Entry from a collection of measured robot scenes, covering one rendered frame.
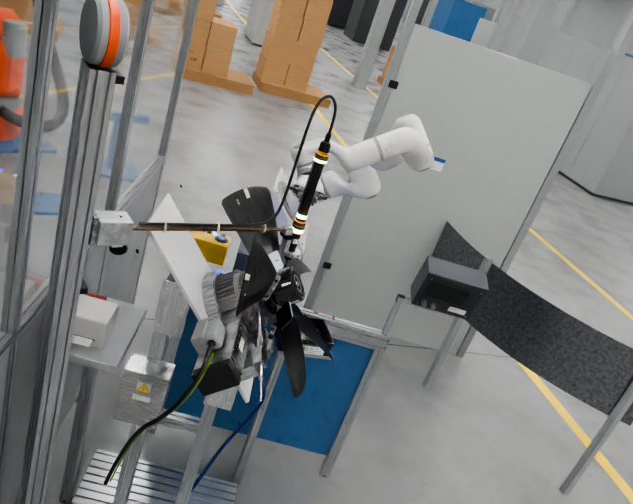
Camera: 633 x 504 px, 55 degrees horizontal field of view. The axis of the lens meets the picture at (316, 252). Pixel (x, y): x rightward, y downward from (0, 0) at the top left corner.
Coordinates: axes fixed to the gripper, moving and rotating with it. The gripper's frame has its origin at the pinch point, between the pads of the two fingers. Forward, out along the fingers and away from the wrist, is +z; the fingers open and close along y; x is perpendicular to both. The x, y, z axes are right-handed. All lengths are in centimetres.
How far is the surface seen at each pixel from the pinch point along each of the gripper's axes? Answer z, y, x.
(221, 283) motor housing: 12.6, 18.8, -32.3
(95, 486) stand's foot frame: 8, 45, -141
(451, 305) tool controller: -32, -73, -38
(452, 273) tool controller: -32, -68, -24
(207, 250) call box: -31, 29, -45
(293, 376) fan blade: 30, -11, -47
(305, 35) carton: -823, 18, -42
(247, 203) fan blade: 1.0, 18.0, -7.6
